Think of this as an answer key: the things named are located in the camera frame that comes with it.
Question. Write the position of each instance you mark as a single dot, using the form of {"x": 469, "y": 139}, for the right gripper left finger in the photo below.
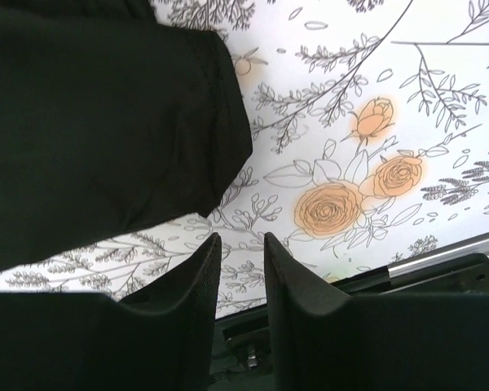
{"x": 157, "y": 338}

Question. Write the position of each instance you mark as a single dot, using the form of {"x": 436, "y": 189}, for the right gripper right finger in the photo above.
{"x": 324, "y": 339}

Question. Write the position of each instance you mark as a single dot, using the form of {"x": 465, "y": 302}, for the black t shirt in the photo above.
{"x": 110, "y": 123}

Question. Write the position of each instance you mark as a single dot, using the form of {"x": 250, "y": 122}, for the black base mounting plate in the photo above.
{"x": 242, "y": 351}

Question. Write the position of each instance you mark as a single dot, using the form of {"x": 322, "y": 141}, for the floral patterned table mat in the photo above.
{"x": 370, "y": 122}

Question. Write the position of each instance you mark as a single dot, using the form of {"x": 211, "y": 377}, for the aluminium frame rail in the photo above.
{"x": 452, "y": 252}

